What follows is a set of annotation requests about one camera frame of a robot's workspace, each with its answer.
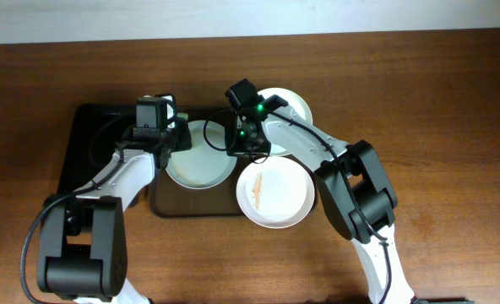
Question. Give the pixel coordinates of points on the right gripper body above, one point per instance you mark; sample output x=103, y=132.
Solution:
x=248, y=142

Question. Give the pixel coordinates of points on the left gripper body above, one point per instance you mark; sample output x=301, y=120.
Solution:
x=182, y=138

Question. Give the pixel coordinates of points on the green yellow sponge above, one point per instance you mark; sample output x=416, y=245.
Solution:
x=182, y=116

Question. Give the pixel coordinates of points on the white plate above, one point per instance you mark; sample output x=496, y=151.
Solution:
x=200, y=167
x=300, y=106
x=276, y=194

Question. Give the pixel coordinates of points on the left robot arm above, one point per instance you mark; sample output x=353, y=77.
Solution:
x=83, y=252

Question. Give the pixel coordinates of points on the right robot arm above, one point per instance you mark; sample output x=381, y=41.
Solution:
x=357, y=195

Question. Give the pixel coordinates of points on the brown serving tray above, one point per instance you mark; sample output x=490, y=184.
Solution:
x=168, y=199

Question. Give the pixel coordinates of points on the black rectangular tray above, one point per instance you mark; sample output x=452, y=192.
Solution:
x=100, y=161

